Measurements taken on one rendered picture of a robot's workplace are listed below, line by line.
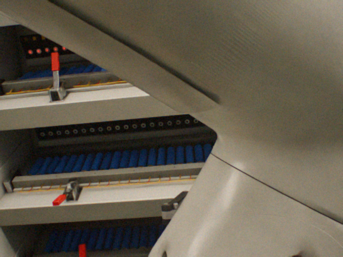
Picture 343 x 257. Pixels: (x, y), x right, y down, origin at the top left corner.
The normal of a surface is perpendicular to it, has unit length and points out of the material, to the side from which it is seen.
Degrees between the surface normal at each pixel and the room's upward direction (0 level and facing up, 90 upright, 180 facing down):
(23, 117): 111
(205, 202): 56
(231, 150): 95
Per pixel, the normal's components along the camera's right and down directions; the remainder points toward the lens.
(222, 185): -0.72, -0.39
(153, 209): -0.02, 0.48
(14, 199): -0.11, -0.87
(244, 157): -0.73, 0.04
